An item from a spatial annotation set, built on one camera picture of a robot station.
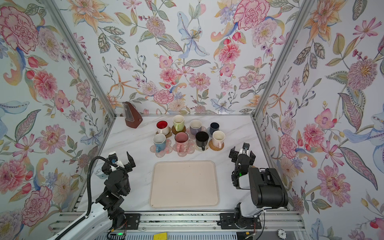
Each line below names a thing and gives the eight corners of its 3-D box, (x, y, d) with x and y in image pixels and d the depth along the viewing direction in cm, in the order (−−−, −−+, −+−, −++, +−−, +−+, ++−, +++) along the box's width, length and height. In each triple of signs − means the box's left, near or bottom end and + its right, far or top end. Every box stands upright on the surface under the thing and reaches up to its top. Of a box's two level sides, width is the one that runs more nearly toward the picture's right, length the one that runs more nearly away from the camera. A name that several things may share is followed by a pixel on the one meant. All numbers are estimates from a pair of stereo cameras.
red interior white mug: (157, 137, 109) (154, 130, 103) (158, 127, 116) (157, 120, 109) (168, 137, 109) (166, 130, 103) (169, 127, 116) (168, 120, 109)
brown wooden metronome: (127, 125, 118) (118, 107, 103) (135, 117, 123) (128, 99, 109) (135, 129, 115) (127, 111, 101) (143, 120, 121) (137, 102, 107)
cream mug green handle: (173, 135, 110) (172, 126, 102) (174, 124, 117) (173, 114, 109) (183, 135, 110) (183, 126, 102) (184, 124, 117) (183, 114, 109)
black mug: (196, 154, 100) (196, 145, 92) (195, 140, 108) (196, 131, 99) (208, 154, 100) (210, 145, 92) (207, 140, 108) (208, 131, 99)
